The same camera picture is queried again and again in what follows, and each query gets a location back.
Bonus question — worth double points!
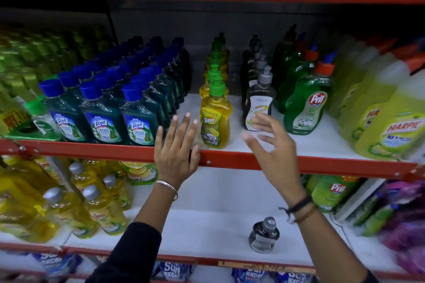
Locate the person's right hand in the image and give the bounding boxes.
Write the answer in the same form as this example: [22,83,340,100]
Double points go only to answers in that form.
[242,112,308,203]

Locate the person's left hand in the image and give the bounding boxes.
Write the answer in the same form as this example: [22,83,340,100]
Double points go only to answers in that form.
[154,113,201,190]

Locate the person's left forearm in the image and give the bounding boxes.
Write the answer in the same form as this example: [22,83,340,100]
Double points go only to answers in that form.
[86,181,180,283]

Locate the person's right forearm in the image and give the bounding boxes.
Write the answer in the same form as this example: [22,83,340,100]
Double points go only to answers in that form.
[286,191,380,283]

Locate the row of yellow pump bottles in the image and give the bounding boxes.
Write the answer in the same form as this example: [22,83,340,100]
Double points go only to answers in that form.
[199,32,233,150]

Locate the green pouch with lemon print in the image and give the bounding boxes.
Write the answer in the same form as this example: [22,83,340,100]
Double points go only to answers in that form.
[119,161,159,186]

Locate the silver bangle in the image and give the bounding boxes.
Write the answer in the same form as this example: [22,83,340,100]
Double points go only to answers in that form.
[155,180,179,202]

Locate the row of dark pump bottles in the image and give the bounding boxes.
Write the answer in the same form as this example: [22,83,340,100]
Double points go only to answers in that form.
[240,35,278,132]

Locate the rows of blue-capped teal bottles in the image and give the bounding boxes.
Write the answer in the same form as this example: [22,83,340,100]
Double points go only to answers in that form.
[38,36,191,147]

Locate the row of green dish-soap bottles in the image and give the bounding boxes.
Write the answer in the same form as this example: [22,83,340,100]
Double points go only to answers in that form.
[272,24,336,136]

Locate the green refill pouch red label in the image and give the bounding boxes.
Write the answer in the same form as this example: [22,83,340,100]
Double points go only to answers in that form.
[305,174,361,214]

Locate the group of yellow grey-capped bottles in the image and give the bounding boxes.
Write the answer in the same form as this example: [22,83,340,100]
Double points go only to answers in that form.
[0,155,133,243]

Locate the dark grey pump bottle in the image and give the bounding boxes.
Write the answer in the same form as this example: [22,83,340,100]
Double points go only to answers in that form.
[248,216,280,254]

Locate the row of blue detergent packets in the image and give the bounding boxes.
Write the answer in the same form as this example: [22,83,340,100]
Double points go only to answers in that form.
[31,253,313,283]

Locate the white shelf divider card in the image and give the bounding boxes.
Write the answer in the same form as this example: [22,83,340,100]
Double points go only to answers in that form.
[334,178,387,224]

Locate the green-capped bottle with white label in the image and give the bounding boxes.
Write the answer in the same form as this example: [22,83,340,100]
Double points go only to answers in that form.
[25,99,62,134]

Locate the yellow shelf label strip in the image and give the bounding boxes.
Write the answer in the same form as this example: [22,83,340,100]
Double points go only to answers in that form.
[217,260,316,275]

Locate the green cardboard tray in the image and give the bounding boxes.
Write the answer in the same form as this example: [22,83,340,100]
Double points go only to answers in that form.
[0,107,64,142]

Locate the green packets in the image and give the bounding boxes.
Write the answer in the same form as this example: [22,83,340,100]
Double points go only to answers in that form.
[354,190,399,237]

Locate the rows of lime cleaner jugs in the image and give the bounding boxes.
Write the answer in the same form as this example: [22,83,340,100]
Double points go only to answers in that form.
[329,36,425,164]

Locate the rows of light green bottles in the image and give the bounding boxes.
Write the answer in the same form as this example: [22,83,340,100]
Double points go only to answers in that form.
[0,24,112,101]

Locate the pile of purple packets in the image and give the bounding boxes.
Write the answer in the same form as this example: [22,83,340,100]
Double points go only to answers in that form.
[379,180,425,275]

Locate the black thread bracelet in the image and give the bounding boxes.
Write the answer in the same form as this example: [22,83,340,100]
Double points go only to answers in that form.
[278,194,314,224]

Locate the brown thread bracelet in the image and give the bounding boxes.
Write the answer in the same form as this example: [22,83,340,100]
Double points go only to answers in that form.
[294,205,319,224]

